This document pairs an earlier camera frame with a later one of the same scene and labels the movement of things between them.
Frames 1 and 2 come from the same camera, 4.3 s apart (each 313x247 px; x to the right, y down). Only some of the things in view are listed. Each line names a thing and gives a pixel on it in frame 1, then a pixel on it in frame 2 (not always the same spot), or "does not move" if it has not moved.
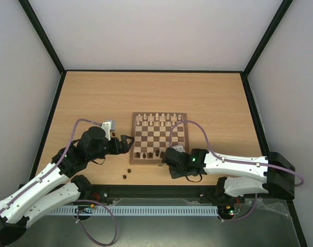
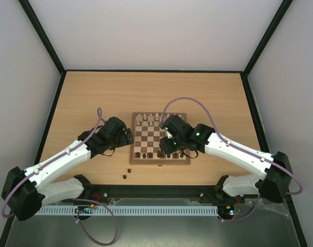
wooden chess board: [151, 134] does not move
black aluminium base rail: [99, 192] does not move
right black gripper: [175, 172] to [165, 145]
